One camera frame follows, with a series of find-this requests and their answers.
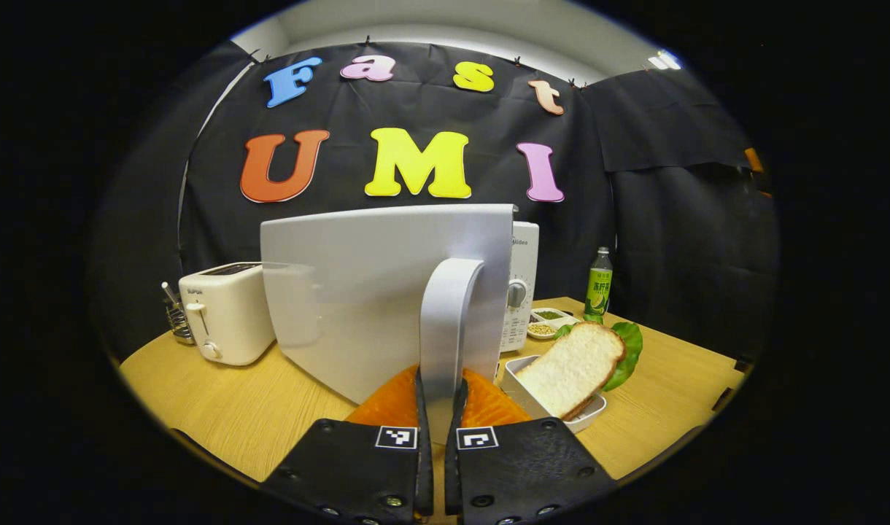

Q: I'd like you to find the white toaster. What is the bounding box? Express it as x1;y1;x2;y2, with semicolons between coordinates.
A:
179;262;276;367

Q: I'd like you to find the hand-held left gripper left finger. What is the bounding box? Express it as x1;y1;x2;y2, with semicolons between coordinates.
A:
261;365;435;525

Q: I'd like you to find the white divided grain dish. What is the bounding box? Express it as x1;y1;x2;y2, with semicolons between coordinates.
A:
527;307;581;341

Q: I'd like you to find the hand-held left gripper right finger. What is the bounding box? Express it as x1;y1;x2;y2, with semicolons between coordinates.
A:
445;368;617;525

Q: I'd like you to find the white microwave oven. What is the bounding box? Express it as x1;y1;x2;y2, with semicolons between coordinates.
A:
260;203;541;446

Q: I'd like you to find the bread and lettuce sandwich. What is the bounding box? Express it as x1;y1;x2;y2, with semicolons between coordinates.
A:
516;321;644;421

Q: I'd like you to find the green drink bottle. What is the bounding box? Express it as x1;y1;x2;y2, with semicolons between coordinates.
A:
585;246;614;323

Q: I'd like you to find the metal wire utensil holder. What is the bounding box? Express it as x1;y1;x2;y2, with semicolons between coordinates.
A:
160;281;196;346

